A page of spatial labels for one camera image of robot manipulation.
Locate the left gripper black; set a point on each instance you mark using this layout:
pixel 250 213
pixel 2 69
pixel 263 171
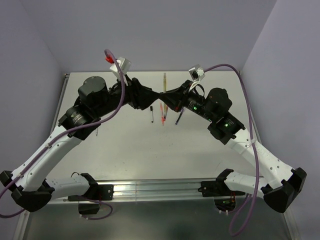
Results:
pixel 140 97

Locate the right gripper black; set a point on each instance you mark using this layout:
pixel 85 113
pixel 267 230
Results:
pixel 176 98

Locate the purple pen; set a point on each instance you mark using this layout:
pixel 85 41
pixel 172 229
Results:
pixel 179 116

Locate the yellow pen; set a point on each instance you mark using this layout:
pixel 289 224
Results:
pixel 164 82

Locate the red pen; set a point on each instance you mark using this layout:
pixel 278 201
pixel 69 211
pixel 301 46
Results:
pixel 165 108

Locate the orange pen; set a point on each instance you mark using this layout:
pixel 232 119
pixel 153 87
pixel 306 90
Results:
pixel 162 114

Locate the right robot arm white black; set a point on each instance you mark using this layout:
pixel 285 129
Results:
pixel 227 129

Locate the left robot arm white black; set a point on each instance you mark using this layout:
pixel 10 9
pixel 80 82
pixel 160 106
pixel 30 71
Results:
pixel 78 122

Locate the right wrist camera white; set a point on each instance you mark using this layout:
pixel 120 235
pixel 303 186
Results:
pixel 197 73

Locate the aluminium rail frame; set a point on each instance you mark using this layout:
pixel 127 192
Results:
pixel 143 190

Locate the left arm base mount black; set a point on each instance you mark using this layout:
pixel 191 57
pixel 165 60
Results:
pixel 92 201

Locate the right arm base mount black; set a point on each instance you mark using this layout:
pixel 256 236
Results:
pixel 215 189

